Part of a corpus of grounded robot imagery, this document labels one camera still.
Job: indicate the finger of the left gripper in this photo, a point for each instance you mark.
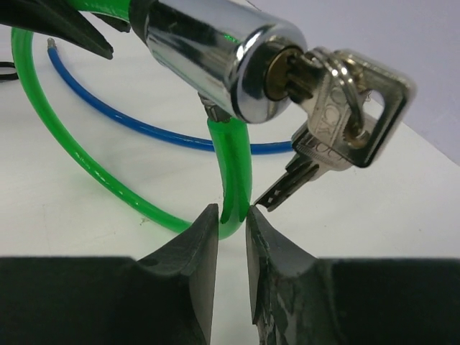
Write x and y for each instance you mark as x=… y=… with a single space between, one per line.
x=56 y=19

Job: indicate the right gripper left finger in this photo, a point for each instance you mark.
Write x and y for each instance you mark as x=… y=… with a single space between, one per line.
x=163 y=298

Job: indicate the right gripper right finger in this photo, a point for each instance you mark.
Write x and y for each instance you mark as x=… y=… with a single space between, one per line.
x=297 y=298

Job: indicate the green cable lock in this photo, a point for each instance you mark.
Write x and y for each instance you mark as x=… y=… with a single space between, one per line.
x=246 y=66

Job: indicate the orange black padlock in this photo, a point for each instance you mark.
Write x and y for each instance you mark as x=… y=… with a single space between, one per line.
x=8 y=71

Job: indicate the blue cable lock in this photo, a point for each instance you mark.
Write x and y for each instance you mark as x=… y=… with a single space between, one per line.
x=182 y=140

